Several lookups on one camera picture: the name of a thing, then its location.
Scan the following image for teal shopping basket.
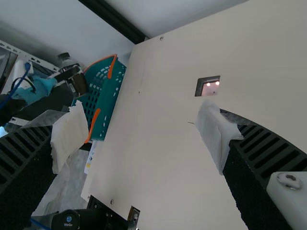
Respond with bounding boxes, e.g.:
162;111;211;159
71;54;127;144

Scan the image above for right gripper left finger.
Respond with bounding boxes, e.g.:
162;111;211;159
0;100;90;230

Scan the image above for black post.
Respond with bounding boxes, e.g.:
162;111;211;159
78;0;147;46

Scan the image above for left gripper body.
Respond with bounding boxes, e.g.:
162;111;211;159
11;75;58;104

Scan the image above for blue cable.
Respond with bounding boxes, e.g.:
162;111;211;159
0;61;33;108
30;216;53;228

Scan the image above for dark coffee bottle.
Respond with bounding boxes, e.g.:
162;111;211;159
57;52;88;98

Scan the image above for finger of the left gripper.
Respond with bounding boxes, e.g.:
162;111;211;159
49;66;83;84

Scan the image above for white metal shelf rack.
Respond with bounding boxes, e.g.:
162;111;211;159
0;39;64;94

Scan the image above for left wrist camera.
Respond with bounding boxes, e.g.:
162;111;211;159
13;59;34;81

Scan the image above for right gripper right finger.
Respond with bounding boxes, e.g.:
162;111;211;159
194;99;307;230

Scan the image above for white paper sheet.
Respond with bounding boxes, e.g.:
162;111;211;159
83;140;97;173

